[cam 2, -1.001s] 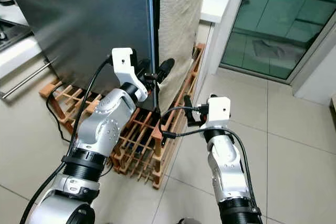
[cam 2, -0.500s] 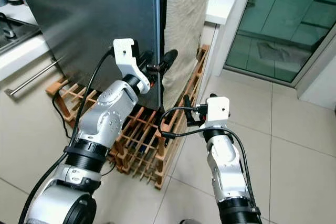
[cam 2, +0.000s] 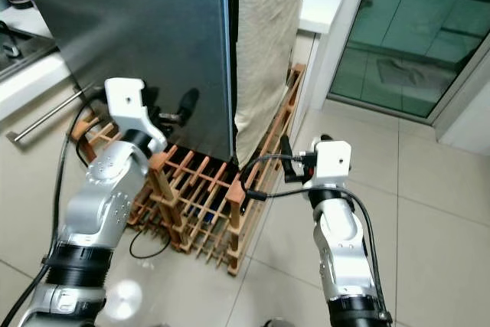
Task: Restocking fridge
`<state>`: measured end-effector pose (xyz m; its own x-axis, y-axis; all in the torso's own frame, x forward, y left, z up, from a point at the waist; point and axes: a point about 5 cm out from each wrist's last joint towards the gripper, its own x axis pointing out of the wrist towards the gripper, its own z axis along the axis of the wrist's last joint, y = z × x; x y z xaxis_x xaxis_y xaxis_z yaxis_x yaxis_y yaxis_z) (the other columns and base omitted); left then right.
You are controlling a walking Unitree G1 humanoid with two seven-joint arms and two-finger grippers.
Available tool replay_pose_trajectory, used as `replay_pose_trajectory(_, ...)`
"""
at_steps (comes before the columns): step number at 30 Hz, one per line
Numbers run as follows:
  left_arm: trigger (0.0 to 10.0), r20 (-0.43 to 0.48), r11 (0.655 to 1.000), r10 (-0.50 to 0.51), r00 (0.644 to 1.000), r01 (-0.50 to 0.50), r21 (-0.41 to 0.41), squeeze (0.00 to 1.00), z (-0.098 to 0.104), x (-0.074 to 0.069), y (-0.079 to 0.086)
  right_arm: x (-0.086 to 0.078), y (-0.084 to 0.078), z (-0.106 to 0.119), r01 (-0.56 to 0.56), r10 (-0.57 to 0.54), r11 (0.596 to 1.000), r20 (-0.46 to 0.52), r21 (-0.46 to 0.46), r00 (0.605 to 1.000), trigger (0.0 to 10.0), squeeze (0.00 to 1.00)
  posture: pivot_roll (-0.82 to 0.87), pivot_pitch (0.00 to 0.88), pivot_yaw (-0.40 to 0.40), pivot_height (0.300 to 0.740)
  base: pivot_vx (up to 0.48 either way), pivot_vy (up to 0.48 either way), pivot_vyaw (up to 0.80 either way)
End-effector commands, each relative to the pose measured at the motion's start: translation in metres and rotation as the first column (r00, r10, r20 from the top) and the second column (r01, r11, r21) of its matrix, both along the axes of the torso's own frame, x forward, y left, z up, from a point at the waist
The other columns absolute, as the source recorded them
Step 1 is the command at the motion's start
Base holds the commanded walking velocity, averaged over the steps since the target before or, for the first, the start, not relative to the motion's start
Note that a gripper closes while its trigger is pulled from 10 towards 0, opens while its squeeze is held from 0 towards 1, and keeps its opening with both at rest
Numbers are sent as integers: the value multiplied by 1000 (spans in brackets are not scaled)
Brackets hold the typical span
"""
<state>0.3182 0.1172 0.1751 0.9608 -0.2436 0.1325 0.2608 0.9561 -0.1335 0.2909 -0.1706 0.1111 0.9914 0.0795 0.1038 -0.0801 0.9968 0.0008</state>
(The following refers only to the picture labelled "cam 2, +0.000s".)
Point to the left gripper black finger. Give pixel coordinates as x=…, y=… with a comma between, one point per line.
x=188, y=105

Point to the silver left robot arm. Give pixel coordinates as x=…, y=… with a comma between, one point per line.
x=96, y=204

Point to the wooden wine rack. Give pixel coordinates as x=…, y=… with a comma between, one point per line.
x=199, y=204

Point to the beige hanging cloth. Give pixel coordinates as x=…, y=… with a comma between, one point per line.
x=272, y=51

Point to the white kitchen countertop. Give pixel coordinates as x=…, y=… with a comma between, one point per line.
x=38, y=82

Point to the green glass door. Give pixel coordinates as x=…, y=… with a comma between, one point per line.
x=413, y=21

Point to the steel gas stove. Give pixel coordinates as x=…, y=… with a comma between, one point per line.
x=19, y=51

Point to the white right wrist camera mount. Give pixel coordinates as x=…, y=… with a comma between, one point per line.
x=333, y=162

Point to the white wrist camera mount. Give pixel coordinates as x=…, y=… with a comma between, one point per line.
x=129, y=105
x=333, y=162

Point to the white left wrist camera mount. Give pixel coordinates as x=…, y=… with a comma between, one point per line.
x=129, y=105

